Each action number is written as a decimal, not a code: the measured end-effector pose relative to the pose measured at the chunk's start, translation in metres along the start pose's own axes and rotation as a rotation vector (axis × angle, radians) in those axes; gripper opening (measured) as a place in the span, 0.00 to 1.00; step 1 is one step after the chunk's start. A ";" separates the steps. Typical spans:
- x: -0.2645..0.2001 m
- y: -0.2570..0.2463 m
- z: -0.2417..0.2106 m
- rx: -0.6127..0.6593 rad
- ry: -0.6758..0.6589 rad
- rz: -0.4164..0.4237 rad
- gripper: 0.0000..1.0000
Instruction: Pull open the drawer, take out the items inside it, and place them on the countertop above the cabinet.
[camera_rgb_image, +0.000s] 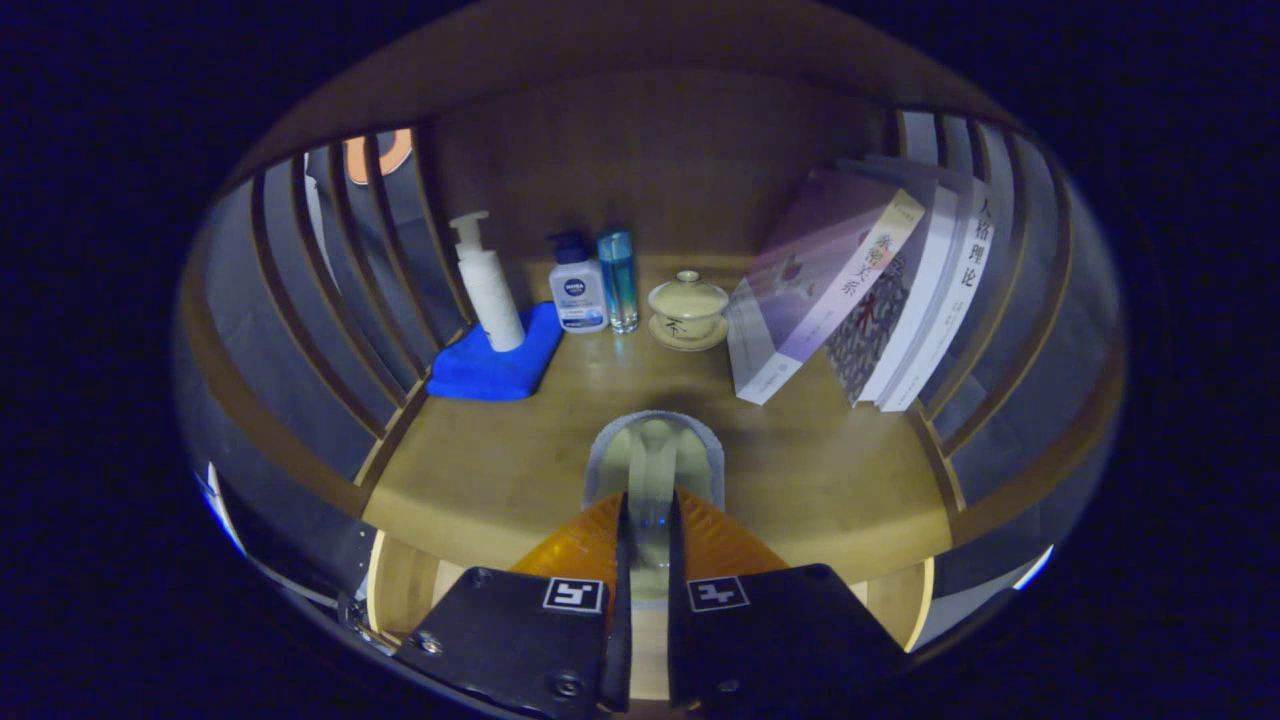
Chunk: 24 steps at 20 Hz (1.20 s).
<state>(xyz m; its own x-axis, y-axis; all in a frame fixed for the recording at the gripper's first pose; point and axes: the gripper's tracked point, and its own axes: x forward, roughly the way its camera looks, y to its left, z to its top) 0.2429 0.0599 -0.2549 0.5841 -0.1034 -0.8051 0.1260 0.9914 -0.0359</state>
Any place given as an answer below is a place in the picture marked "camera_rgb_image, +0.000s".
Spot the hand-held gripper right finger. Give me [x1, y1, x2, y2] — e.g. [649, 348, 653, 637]
[665, 488, 911, 716]

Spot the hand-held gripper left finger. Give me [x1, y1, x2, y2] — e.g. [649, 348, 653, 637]
[395, 490, 633, 720]

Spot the wooden countertop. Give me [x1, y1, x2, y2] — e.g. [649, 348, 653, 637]
[362, 255, 951, 586]

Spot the wooden cabinet with slatted sides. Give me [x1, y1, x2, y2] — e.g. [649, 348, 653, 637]
[175, 0, 1126, 641]

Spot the blue cloth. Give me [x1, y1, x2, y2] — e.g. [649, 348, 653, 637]
[427, 302, 565, 402]

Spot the cream lidded teacup with saucer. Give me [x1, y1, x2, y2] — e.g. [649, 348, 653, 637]
[647, 270, 730, 352]

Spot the white lotion bottle blue cap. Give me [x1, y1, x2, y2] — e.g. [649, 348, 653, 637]
[546, 232, 609, 334]

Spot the teal blue bottle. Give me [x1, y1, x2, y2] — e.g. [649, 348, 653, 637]
[597, 228, 640, 335]

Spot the dark patterned book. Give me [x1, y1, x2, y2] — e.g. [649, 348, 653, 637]
[825, 255, 916, 408]

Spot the white pump bottle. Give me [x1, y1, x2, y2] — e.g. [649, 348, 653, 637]
[448, 210, 527, 353]

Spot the purple white leaning book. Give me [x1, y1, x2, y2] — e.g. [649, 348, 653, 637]
[727, 168, 926, 406]

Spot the white book with black characters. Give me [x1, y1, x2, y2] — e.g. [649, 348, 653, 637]
[880, 155, 996, 413]

